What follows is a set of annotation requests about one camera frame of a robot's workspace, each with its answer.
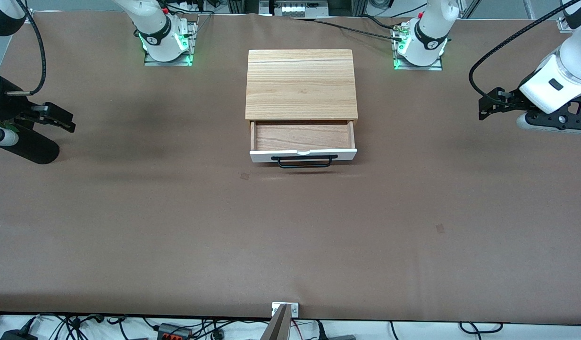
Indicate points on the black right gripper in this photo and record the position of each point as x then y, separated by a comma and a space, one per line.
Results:
3, 103

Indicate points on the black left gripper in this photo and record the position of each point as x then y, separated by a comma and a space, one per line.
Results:
513, 100

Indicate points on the white fronted wooden drawer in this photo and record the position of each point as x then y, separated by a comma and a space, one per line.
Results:
302, 137

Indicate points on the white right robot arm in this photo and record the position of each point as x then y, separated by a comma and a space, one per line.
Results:
153, 28

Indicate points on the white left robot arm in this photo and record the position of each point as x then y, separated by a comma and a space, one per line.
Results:
571, 61

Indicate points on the wooden drawer cabinet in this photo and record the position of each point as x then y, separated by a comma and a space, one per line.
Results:
299, 85

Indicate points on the brown table mat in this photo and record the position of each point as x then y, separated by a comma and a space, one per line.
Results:
177, 236

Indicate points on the black power adapter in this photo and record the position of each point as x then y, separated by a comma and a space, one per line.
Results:
19, 335

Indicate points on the white control box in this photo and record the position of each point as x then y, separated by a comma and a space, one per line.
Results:
292, 9

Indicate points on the black box with red parts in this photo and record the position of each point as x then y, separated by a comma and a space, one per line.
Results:
174, 332

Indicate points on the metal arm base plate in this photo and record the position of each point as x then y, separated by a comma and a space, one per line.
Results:
436, 67
193, 40

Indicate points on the small metal edge bracket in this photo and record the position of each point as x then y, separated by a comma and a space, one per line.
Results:
28, 12
565, 24

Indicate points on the aluminium frame post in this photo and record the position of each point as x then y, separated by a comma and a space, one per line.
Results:
361, 7
243, 5

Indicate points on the metal clamp bracket with screws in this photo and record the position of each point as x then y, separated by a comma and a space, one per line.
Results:
295, 309

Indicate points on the brown camera mount bar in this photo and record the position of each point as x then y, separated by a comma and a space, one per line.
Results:
277, 326

